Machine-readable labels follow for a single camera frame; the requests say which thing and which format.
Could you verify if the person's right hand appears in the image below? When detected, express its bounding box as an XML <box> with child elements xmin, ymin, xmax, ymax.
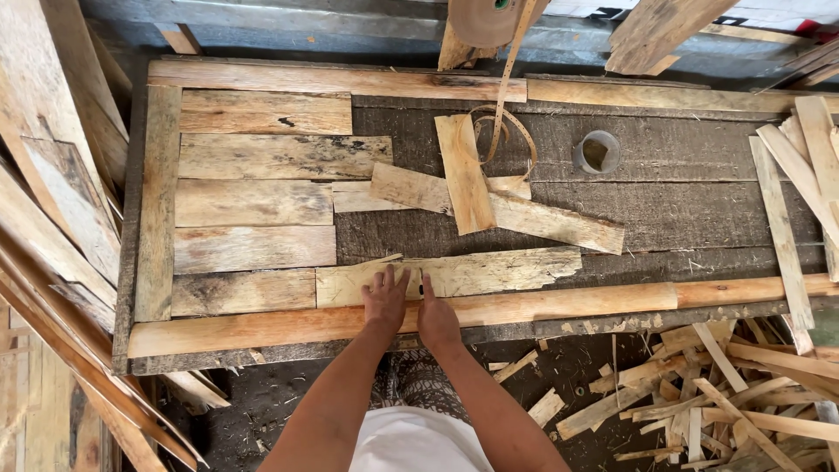
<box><xmin>416</xmin><ymin>273</ymin><xmax>464</xmax><ymax>355</ymax></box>

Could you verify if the person's left hand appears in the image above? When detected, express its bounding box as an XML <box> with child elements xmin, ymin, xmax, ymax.
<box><xmin>361</xmin><ymin>264</ymin><xmax>412</xmax><ymax>334</ymax></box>

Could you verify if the long pale ragged-end veneer piece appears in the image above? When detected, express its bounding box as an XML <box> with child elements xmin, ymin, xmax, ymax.
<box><xmin>316</xmin><ymin>246</ymin><xmax>583</xmax><ymax>309</ymax></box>

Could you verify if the patterned cloth garment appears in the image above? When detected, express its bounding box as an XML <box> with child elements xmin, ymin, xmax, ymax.
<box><xmin>370</xmin><ymin>349</ymin><xmax>474</xmax><ymax>423</ymax></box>

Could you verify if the long reddish veneer edge strip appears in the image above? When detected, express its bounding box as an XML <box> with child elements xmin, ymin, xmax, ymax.
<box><xmin>127</xmin><ymin>282</ymin><xmax>680</xmax><ymax>359</ymax></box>

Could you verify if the small pale veneer offcut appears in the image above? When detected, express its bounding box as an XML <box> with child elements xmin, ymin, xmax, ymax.
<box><xmin>332</xmin><ymin>180</ymin><xmax>410</xmax><ymax>214</ymax></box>

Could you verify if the slanted pale veneer offcut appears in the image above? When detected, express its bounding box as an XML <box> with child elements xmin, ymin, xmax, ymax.
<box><xmin>370</xmin><ymin>162</ymin><xmax>454</xmax><ymax>216</ymax></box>

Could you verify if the white shirt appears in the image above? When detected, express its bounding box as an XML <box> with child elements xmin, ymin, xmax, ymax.
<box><xmin>347</xmin><ymin>406</ymin><xmax>494</xmax><ymax>472</ymax></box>

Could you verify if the reddish brown veneer piece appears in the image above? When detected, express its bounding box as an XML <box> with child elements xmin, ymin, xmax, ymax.
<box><xmin>173</xmin><ymin>226</ymin><xmax>338</xmax><ymax>275</ymax></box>

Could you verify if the dark stained veneer piece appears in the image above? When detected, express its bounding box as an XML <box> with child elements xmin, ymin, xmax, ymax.
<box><xmin>171</xmin><ymin>269</ymin><xmax>317</xmax><ymax>318</ymax></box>

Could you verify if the upright tan veneer offcut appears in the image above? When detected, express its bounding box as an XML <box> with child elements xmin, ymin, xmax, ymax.
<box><xmin>434</xmin><ymin>114</ymin><xmax>498</xmax><ymax>236</ymax></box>

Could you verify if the long slanted veneer offcut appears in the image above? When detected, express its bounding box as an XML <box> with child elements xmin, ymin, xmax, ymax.
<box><xmin>488</xmin><ymin>193</ymin><xmax>625</xmax><ymax>256</ymax></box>

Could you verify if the short tan veneer offcut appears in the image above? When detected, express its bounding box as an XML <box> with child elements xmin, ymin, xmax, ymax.
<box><xmin>486</xmin><ymin>175</ymin><xmax>532</xmax><ymax>201</ymax></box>

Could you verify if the pale clean veneer piece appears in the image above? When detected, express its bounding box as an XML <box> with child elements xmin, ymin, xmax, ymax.
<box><xmin>174</xmin><ymin>179</ymin><xmax>334</xmax><ymax>228</ymax></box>

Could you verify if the veneer piece with dark mould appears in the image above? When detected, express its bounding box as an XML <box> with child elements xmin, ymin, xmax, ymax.
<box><xmin>177</xmin><ymin>134</ymin><xmax>394</xmax><ymax>180</ymax></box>

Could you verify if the veneer piece with black knot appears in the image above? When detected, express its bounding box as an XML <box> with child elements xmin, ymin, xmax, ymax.
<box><xmin>180</xmin><ymin>90</ymin><xmax>354</xmax><ymax>136</ymax></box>

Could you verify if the long veneer strip dark streak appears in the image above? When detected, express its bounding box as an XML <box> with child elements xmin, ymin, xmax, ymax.
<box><xmin>147</xmin><ymin>60</ymin><xmax>528</xmax><ymax>104</ymax></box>

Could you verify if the grey plastic cup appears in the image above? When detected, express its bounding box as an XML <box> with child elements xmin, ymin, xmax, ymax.
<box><xmin>572</xmin><ymin>130</ymin><xmax>621</xmax><ymax>176</ymax></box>

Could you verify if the perforated brown paper tape strip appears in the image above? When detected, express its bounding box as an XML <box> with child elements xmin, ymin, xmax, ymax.
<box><xmin>458</xmin><ymin>0</ymin><xmax>540</xmax><ymax>179</ymax></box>

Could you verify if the upright grey veneer strip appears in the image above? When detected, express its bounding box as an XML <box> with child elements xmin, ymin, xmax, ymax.
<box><xmin>134</xmin><ymin>85</ymin><xmax>183</xmax><ymax>323</ymax></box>

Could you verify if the small leaning wood piece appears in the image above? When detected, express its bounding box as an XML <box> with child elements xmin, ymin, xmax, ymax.
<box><xmin>437</xmin><ymin>21</ymin><xmax>499</xmax><ymax>72</ymax></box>

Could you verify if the heap of scrap wood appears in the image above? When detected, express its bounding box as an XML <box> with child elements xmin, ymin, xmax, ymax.
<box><xmin>488</xmin><ymin>320</ymin><xmax>839</xmax><ymax>472</ymax></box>

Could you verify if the brown paper tape roll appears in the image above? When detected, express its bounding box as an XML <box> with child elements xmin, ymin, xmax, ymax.
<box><xmin>448</xmin><ymin>0</ymin><xmax>552</xmax><ymax>49</ymax></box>

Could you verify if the thin yellowish veneer edge strip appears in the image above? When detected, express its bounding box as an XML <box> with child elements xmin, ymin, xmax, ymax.
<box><xmin>526</xmin><ymin>78</ymin><xmax>839</xmax><ymax>114</ymax></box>

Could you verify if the orange veneer edge strip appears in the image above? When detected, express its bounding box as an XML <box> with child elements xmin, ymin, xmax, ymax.
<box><xmin>675</xmin><ymin>273</ymin><xmax>839</xmax><ymax>309</ymax></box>

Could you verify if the stack of large veneer sheets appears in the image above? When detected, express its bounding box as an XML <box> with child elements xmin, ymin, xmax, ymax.
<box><xmin>0</xmin><ymin>0</ymin><xmax>232</xmax><ymax>472</ymax></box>

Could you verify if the leaning wooden board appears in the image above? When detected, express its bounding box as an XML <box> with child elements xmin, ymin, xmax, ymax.
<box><xmin>604</xmin><ymin>0</ymin><xmax>739</xmax><ymax>77</ymax></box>

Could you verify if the pile of narrow veneer strips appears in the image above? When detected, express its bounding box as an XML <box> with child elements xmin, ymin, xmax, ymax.
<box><xmin>749</xmin><ymin>96</ymin><xmax>839</xmax><ymax>330</ymax></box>

